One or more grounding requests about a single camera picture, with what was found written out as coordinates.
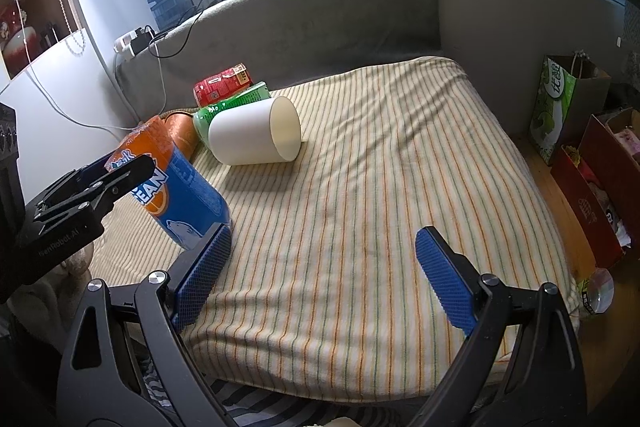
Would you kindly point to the white power strip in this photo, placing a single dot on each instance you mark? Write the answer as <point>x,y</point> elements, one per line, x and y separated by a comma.
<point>127,43</point>

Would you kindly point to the dark red paper bag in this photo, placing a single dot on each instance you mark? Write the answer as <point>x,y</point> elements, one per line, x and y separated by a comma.
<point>600,142</point>

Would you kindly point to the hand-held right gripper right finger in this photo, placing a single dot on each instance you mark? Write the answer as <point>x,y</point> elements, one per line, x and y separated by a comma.
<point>445,277</point>

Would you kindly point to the red snack packet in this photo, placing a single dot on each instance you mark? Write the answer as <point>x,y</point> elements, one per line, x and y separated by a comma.
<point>215,87</point>

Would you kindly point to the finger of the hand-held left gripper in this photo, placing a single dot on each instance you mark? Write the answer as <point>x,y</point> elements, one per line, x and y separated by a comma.
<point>132,169</point>

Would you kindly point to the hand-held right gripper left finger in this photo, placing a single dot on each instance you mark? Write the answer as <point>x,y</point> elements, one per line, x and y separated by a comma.
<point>200,277</point>

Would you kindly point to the striped blanket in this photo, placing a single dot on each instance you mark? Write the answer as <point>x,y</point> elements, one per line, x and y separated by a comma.
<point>375,207</point>

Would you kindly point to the grey sofa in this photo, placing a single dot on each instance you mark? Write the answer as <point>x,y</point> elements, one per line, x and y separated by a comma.
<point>300,22</point>

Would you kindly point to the clear plastic bottle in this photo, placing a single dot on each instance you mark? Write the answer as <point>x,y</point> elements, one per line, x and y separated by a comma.
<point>597,292</point>

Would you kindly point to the orange and blue soda bottle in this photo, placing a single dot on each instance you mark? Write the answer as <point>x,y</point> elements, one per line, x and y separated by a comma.
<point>185,192</point>

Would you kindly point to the black and white striped cloth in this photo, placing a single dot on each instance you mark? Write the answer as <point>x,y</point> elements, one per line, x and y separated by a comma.
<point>260,407</point>

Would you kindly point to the green drink can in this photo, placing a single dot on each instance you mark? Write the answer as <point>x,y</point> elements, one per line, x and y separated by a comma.
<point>235,99</point>

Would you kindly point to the white cup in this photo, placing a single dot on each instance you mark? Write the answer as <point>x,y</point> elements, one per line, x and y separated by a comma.
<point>240,137</point>

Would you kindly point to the beige plush cloth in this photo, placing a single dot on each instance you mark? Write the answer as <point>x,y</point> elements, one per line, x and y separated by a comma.
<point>80,274</point>

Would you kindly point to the red and white jar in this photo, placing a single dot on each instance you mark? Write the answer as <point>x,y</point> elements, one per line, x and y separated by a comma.
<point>15,42</point>

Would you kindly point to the green paper bag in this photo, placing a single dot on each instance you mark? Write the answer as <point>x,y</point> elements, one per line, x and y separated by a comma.
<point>555,107</point>

